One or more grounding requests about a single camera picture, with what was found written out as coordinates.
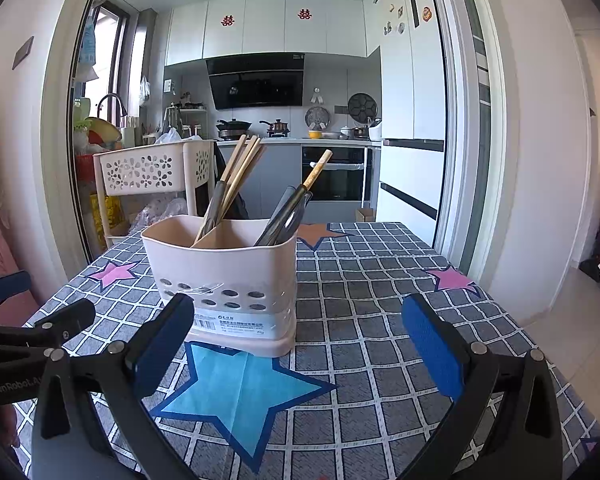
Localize pink plastic stool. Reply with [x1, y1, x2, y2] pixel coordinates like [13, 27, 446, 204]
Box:
[0, 220, 42, 327]

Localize red basket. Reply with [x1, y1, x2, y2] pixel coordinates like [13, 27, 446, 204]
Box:
[75, 154, 99, 181]

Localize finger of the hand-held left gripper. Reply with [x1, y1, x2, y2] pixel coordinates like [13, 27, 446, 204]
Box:
[0, 298, 97, 357]
[0, 270, 32, 307]

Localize clear crumpled plastic bag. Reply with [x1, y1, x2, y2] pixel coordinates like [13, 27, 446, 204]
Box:
[130, 197, 189, 234]

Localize white flower cutout storage cart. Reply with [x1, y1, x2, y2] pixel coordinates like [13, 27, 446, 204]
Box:
[92, 140, 216, 251]

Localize white upper kitchen cabinets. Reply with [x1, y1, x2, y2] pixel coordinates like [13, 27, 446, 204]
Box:
[165, 0, 381, 66]

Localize round metal hanging rack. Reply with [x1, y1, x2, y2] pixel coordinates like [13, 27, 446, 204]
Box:
[305, 106, 331, 130]

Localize black built-in oven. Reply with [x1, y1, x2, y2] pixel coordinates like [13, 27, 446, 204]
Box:
[301, 145, 374, 204]

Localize golden yellow packaging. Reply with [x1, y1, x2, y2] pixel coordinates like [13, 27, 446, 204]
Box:
[90, 195, 126, 251]

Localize curved kitchen faucet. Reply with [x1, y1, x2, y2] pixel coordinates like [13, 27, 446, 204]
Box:
[97, 93, 129, 129]

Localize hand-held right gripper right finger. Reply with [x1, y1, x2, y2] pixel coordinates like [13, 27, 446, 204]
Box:
[401, 293, 565, 480]

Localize grey checked star tablecloth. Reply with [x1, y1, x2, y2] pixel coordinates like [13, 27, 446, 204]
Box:
[10, 222, 600, 480]

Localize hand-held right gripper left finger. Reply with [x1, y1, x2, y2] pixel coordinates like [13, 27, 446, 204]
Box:
[30, 293, 196, 480]

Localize black range hood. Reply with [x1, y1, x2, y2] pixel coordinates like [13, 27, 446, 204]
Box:
[206, 52, 307, 111]

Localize round black hanging pan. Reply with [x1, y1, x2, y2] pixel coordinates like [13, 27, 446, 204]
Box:
[347, 91, 379, 124]

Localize white plastic utensil holder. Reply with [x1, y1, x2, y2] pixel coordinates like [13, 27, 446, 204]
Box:
[141, 214, 299, 359]

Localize white refrigerator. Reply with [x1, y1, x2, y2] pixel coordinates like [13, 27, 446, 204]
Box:
[372, 0, 449, 251]

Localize black wok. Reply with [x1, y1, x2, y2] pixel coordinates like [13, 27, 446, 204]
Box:
[216, 119, 253, 136]

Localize white plastic bag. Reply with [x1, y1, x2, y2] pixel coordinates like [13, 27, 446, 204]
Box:
[155, 127, 201, 142]

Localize green and yellow bowls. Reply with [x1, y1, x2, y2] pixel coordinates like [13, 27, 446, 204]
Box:
[72, 117, 124, 151]

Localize grey wall switch panel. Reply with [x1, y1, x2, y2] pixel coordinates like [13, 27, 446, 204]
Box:
[12, 36, 35, 71]

